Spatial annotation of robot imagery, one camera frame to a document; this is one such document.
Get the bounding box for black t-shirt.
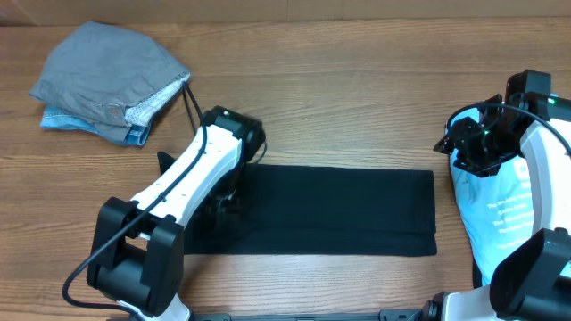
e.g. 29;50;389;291
185;164;437;257

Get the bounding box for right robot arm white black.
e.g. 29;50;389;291
420;70;570;320

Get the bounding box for folded light blue garment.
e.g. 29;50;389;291
40;105;151;146

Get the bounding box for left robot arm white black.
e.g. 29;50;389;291
87;106;266;320

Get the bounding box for light blue printed t-shirt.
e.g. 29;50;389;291
444;106;550;286

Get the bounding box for folded grey shorts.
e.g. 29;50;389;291
29;21;191;139

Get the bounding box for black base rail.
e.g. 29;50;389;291
189;309;422;321

